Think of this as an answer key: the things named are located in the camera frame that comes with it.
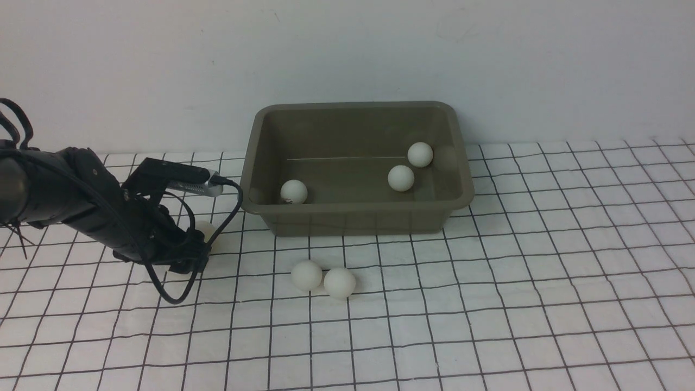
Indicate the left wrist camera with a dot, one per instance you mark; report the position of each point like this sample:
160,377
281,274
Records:
154,176

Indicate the olive green plastic bin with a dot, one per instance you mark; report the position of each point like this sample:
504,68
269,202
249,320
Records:
343,153

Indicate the white grid-pattern tablecloth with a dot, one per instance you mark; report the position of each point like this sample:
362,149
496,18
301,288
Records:
572,269

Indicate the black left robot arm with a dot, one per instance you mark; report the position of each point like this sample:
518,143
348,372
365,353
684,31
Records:
74,188

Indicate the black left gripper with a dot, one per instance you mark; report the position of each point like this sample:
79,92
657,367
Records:
160,241

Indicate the white ball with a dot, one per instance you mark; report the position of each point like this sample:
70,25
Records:
420,155
208,230
306,276
401,178
339,283
293,192

